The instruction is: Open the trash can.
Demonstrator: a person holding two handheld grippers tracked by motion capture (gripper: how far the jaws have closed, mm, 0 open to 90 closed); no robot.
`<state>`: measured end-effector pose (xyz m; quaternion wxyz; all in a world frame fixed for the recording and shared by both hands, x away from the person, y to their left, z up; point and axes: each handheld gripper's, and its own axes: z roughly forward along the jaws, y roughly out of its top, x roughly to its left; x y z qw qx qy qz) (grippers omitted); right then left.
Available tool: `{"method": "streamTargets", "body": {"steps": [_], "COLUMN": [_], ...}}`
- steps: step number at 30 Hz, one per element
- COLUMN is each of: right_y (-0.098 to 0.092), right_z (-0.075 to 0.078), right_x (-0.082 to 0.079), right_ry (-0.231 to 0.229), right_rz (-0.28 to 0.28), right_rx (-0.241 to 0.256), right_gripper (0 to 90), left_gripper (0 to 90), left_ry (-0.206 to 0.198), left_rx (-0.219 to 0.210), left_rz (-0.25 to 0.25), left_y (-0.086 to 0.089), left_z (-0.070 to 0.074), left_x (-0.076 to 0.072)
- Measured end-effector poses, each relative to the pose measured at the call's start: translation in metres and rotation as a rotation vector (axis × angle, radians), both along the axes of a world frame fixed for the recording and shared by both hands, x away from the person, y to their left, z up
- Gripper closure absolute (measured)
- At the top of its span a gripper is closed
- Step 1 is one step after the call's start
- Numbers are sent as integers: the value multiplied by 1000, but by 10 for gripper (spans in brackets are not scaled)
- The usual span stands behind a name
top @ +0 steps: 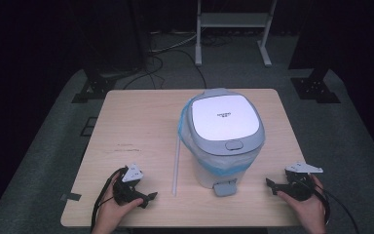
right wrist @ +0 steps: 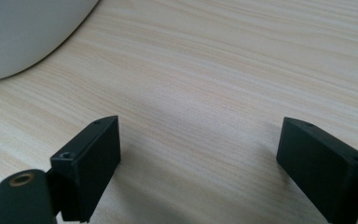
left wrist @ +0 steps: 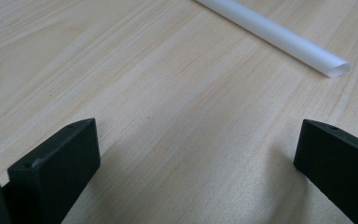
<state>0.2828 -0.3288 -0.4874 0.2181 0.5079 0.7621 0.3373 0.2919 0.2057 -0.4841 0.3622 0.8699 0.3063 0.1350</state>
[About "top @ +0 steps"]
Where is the black metal stand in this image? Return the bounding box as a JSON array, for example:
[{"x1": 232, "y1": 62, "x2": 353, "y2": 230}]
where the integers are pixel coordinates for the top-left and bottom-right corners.
[
  {"x1": 71, "y1": 0, "x2": 151, "y2": 104},
  {"x1": 287, "y1": 0, "x2": 342, "y2": 104}
]

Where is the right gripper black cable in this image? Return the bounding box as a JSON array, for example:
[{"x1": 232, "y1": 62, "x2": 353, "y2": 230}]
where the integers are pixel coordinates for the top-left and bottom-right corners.
[{"x1": 308, "y1": 175, "x2": 360, "y2": 234}]

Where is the person's right hand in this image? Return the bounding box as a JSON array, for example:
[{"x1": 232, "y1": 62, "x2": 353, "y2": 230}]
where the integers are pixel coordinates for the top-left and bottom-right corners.
[{"x1": 277, "y1": 175, "x2": 327, "y2": 234}]

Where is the white floor cable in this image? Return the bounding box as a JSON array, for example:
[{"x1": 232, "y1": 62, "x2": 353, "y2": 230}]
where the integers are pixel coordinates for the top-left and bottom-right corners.
[{"x1": 148, "y1": 30, "x2": 199, "y2": 55}]

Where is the white pedal trash can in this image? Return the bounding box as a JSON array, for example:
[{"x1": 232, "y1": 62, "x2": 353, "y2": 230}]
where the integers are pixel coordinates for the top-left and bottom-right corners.
[{"x1": 177, "y1": 87, "x2": 267, "y2": 198}]

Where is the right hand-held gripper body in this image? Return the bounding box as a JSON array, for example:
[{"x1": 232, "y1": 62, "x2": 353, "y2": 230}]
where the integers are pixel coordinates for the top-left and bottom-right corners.
[{"x1": 279, "y1": 162, "x2": 324, "y2": 202}]

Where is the person's left hand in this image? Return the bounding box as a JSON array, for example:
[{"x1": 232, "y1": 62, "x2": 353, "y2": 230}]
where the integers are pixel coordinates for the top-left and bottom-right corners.
[{"x1": 92, "y1": 176, "x2": 144, "y2": 234}]

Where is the white straw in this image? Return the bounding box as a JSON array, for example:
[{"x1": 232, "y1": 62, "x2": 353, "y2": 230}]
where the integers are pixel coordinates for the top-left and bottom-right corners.
[{"x1": 171, "y1": 136, "x2": 181, "y2": 197}]

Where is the grey tape strip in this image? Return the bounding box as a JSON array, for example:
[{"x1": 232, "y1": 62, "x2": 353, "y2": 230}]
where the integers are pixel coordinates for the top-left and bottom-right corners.
[{"x1": 59, "y1": 192, "x2": 83, "y2": 203}]

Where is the dark floor socket plate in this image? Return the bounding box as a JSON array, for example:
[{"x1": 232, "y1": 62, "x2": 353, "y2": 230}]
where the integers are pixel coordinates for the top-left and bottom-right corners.
[{"x1": 80, "y1": 116, "x2": 98, "y2": 137}]

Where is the white metal stand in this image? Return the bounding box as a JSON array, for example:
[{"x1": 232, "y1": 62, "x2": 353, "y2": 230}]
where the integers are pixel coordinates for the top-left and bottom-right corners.
[{"x1": 194, "y1": 0, "x2": 279, "y2": 68}]

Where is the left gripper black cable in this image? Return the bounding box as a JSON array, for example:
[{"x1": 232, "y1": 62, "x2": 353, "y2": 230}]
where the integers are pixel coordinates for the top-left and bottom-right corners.
[{"x1": 90, "y1": 167, "x2": 129, "y2": 234}]

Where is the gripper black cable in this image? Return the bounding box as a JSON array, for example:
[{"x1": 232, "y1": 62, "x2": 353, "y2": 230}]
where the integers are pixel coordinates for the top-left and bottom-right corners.
[
  {"x1": 90, "y1": 167, "x2": 129, "y2": 234},
  {"x1": 308, "y1": 175, "x2": 360, "y2": 234}
]

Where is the black floor cable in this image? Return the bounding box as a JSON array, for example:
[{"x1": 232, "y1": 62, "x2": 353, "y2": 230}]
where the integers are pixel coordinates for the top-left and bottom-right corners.
[{"x1": 122, "y1": 48, "x2": 207, "y2": 91}]

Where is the blue plastic bin liner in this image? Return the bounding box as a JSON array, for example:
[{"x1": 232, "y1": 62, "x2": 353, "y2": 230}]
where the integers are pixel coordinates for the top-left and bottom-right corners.
[{"x1": 177, "y1": 97, "x2": 265, "y2": 178}]

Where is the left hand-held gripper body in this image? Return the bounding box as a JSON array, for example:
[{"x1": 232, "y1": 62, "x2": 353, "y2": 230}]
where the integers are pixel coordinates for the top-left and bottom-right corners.
[{"x1": 111, "y1": 163, "x2": 145, "y2": 207}]

